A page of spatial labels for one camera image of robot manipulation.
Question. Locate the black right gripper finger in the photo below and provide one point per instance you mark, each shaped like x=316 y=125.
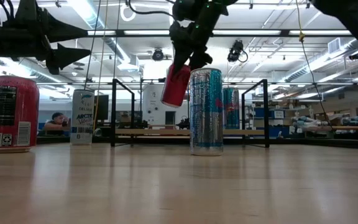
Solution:
x=179 y=57
x=200 y=61

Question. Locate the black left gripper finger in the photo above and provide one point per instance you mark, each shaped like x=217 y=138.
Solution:
x=61 y=31
x=64 y=56

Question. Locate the red Coca-Cola can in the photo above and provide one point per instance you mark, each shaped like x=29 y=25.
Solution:
x=26 y=102
x=176 y=90

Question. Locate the silver and blue Red Bull can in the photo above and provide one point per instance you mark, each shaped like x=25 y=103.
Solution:
x=206 y=118

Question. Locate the white Arctic Vibe Celsius can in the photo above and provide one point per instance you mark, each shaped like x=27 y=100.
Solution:
x=82 y=118

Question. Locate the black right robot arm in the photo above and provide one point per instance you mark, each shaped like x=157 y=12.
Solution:
x=353 y=18

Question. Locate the black-framed wooden shelf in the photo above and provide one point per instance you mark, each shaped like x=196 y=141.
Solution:
x=154 y=132

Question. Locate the dark computer monitor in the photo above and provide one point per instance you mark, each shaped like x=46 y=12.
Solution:
x=102 y=107

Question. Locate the person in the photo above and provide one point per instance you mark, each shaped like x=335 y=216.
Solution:
x=56 y=122

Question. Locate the blue storage rack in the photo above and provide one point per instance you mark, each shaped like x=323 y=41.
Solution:
x=261 y=112

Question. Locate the white ceiling air vent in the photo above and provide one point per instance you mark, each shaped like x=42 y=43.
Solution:
x=334 y=46

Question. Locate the wooden workbench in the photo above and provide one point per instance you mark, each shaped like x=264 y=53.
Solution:
x=340 y=127

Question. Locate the black ceiling-mounted device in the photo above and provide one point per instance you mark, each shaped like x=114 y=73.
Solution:
x=356 y=56

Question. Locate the round black ceiling camera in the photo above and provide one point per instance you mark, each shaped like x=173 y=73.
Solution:
x=158 y=55

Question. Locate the overhead frame bar with lights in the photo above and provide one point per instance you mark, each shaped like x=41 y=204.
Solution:
x=120 y=32

